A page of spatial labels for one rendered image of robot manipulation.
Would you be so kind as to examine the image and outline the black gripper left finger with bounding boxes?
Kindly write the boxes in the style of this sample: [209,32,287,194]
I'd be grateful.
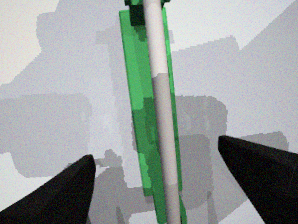
[0,155,96,224]

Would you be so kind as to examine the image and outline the grey tapered pin with red cap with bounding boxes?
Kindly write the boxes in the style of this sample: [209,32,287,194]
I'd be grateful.
[142,0,181,224]

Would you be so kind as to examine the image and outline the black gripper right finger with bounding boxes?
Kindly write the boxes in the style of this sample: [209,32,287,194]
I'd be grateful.
[217,136,298,224]

